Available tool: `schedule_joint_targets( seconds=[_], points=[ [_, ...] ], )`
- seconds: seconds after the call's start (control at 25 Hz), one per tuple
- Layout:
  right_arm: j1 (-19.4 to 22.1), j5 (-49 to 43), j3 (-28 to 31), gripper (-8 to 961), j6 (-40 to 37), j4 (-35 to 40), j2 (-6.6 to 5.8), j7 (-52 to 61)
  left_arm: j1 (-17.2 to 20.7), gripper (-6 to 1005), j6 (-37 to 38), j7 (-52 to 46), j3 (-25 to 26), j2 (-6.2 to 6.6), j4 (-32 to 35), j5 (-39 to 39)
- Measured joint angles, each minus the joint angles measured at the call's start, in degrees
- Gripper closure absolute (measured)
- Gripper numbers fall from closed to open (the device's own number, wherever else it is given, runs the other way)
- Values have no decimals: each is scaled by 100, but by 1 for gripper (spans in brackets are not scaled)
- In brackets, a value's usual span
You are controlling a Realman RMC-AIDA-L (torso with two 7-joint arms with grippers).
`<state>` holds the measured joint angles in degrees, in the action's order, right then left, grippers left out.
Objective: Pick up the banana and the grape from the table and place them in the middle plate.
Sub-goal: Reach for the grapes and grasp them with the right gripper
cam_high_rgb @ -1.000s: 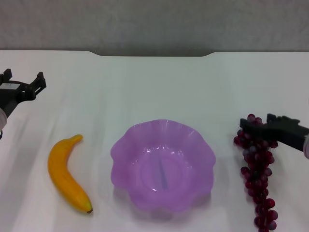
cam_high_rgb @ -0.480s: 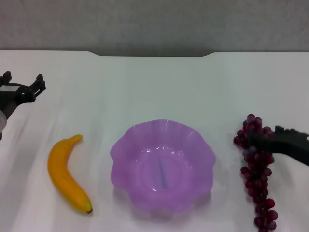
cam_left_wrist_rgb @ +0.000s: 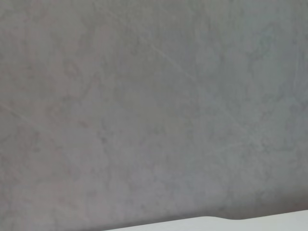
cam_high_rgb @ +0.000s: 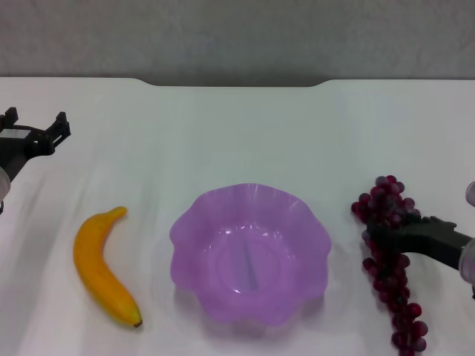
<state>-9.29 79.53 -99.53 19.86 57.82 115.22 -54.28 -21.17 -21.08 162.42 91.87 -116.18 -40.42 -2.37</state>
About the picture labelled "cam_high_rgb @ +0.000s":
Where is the yellow plastic banana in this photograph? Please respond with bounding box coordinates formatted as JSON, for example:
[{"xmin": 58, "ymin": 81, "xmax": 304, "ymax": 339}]
[{"xmin": 72, "ymin": 205, "xmax": 144, "ymax": 329}]

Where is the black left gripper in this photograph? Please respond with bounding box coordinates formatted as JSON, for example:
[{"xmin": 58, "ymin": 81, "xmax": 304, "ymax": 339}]
[{"xmin": 0, "ymin": 106, "xmax": 72, "ymax": 185}]

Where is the dark red grape bunch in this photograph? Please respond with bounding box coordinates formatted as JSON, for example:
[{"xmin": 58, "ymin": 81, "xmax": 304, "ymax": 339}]
[{"xmin": 350, "ymin": 175, "xmax": 430, "ymax": 353}]

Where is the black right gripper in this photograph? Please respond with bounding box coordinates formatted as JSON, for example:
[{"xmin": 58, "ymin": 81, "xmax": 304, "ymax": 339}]
[{"xmin": 365, "ymin": 211, "xmax": 473, "ymax": 268}]

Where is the purple wavy plastic bowl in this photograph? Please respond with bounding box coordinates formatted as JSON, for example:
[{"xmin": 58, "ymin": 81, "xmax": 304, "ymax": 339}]
[{"xmin": 169, "ymin": 182, "xmax": 333, "ymax": 328}]

